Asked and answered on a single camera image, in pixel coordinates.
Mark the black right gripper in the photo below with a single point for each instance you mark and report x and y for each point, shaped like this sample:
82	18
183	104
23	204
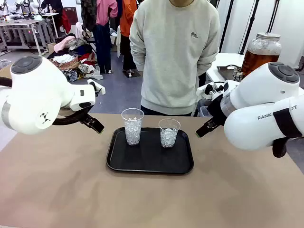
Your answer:
217	109

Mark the short clear iced cup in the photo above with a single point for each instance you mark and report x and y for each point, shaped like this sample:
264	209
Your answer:
169	140

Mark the tall clear iced cup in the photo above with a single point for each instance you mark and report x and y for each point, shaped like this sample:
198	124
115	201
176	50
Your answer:
132	133

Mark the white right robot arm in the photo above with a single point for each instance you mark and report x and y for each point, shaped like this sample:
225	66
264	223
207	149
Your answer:
256	95

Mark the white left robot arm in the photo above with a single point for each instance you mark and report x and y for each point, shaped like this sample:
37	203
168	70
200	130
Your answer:
35	95

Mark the glass tea drink dispenser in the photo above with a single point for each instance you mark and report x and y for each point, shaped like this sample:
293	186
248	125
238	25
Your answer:
259	59

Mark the dark metal tray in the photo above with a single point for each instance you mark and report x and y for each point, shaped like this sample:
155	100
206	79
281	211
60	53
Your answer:
225	72

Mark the black plastic serving tray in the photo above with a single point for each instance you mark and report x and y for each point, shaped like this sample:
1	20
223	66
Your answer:
147	159

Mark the pile of mixed clothes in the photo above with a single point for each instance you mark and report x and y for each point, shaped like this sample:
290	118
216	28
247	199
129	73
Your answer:
71	61

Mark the dark blue hanging trousers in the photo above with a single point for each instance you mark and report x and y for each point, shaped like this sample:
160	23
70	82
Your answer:
102	50

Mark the person in grey sweatshirt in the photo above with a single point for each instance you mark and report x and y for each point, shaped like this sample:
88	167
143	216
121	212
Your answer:
173	59

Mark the black hanging trousers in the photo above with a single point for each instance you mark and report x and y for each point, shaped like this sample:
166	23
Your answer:
127	54

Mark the small brown cardboard box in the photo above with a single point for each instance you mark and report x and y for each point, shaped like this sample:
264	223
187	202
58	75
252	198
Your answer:
51	47

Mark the flat brown cardboard box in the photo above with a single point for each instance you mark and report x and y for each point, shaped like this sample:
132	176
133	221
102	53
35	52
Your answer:
5	71

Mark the red garment on chair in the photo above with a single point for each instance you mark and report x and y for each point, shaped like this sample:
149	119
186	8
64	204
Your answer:
66	21

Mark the black light stand pole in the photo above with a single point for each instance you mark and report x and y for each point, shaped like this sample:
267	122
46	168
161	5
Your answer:
249	23
227	23
273	15

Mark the orange hanging garment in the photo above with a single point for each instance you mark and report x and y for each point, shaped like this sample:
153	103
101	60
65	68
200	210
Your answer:
126	19

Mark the dark patterned hanging garment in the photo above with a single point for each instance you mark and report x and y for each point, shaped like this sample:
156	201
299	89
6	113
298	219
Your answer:
88	14

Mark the pink hanging garment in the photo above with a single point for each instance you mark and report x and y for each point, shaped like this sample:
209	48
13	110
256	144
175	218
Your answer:
105	12

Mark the white background desk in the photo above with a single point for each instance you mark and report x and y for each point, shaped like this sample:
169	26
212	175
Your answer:
51	14

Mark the grey-framed white desk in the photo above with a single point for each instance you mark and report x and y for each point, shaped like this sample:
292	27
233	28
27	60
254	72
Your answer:
21	23

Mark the background person in dark clothes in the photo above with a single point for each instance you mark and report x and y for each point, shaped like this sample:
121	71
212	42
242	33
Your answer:
52	6

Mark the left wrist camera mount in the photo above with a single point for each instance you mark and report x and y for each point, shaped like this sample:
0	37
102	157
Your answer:
97	86

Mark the mannequin base plate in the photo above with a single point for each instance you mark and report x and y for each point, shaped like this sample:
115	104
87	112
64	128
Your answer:
132	73

